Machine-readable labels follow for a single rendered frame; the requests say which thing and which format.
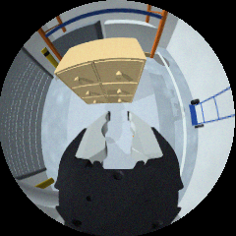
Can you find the tan wooden chest of drawers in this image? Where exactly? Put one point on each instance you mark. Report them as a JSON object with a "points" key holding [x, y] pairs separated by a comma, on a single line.
{"points": [[103, 49]]}

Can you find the tan wooden drawer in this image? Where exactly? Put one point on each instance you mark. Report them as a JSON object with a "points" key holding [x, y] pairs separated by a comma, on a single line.
{"points": [[79, 75], [116, 70], [119, 98], [119, 88], [95, 99], [90, 90]]}

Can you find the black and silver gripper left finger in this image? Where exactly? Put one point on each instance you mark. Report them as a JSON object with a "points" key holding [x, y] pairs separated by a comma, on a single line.
{"points": [[88, 146]]}

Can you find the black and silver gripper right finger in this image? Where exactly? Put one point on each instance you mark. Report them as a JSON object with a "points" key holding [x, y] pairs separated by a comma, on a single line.
{"points": [[148, 145]]}

